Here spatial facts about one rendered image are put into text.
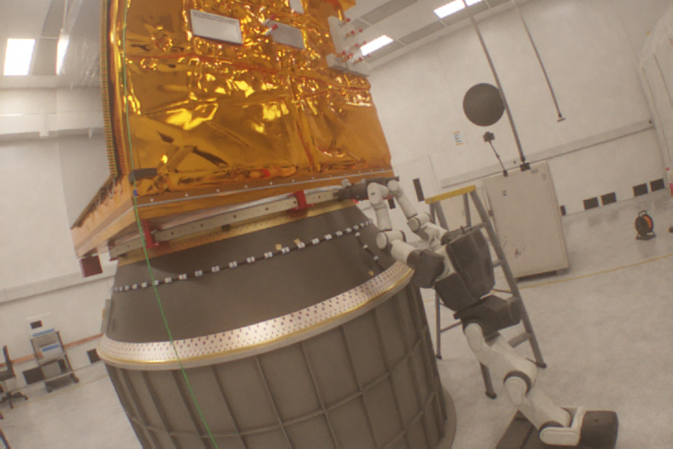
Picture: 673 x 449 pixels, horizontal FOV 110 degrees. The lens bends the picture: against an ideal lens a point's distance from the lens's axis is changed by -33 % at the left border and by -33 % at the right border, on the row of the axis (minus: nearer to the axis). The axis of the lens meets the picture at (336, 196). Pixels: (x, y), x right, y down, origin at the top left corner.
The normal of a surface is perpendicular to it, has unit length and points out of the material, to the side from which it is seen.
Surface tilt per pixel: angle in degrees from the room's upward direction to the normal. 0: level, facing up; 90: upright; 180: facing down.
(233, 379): 90
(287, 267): 62
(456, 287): 98
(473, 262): 87
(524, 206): 90
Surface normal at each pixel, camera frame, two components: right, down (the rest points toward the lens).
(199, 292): -0.07, -0.51
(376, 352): 0.64, -0.21
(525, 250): -0.58, 0.11
